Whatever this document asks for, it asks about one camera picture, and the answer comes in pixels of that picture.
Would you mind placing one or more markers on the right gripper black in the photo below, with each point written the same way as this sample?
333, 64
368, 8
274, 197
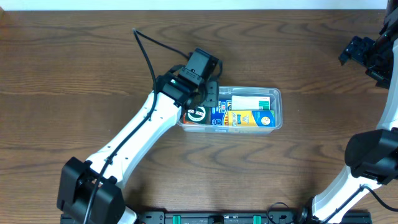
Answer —
356, 46

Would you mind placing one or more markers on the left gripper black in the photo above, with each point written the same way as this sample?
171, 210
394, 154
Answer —
214, 100

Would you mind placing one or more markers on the green Zam-Buk box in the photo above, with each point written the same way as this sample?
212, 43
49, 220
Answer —
198, 116

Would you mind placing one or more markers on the blue Kool Fever box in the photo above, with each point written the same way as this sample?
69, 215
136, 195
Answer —
219, 114

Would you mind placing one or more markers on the white Panadol box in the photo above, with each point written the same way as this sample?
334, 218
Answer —
250, 103

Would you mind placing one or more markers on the yellow Woods box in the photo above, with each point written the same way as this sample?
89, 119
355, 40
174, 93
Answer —
252, 118

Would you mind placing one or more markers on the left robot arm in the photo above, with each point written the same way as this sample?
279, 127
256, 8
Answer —
90, 191

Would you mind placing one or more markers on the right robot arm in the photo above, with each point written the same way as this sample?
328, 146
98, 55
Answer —
370, 157

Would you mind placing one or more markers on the clear plastic container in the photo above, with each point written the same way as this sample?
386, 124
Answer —
226, 93

